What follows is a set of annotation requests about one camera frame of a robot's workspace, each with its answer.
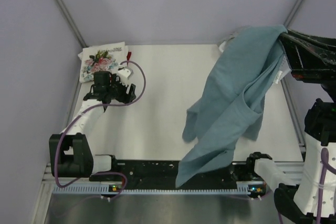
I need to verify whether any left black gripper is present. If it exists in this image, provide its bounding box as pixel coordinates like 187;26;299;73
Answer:
106;73;135;105

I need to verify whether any blue-grey t-shirt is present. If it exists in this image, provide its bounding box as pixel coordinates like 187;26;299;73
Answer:
175;25;287;187

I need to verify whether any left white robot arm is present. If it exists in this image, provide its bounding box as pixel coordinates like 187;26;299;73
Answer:
49;68;136;180

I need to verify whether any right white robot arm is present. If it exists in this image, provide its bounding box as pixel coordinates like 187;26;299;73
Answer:
245;29;335;223

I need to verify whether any red folded t-shirt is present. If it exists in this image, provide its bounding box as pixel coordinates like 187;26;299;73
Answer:
127;51;132;61

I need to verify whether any white floral folded t-shirt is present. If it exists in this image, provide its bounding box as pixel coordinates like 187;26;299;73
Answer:
78;42;129;83

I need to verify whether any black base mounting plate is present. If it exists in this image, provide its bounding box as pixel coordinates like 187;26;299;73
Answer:
89;158;276;190

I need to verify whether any white plastic laundry basket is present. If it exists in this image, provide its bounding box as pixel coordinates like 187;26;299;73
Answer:
217;34;237;53

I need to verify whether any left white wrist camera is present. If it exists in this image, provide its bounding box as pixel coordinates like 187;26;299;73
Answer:
117;67;133;82

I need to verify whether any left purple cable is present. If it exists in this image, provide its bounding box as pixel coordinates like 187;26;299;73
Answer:
54;60;146;188

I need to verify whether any blue-white slotted cable duct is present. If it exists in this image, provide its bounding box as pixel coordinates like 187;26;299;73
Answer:
52;184;266;197

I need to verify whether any left aluminium frame post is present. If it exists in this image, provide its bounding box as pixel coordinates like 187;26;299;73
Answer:
54;0;87;48

